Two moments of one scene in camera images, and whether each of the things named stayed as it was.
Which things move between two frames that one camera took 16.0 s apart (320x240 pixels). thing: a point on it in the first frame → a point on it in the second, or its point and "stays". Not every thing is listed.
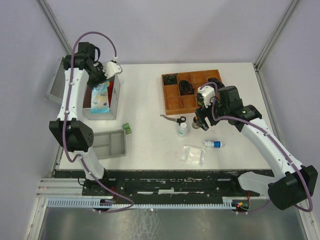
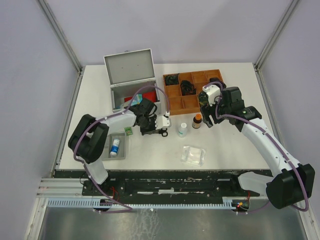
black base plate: [167, 183] stays
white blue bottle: [213, 144] → [115, 147]
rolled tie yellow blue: [200, 99] stays
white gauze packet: [192, 156] stays
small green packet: [127, 127] stays
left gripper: [91, 84] → [153, 128]
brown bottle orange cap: [195, 122] stays
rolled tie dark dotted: [218, 84] stays
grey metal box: [55, 91] → [131, 73]
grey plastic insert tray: [109, 144] stays
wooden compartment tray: [175, 103] stays
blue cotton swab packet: [99, 98] → [137, 99]
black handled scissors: [179, 120] → [163, 131]
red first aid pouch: [87, 102] → [150, 96]
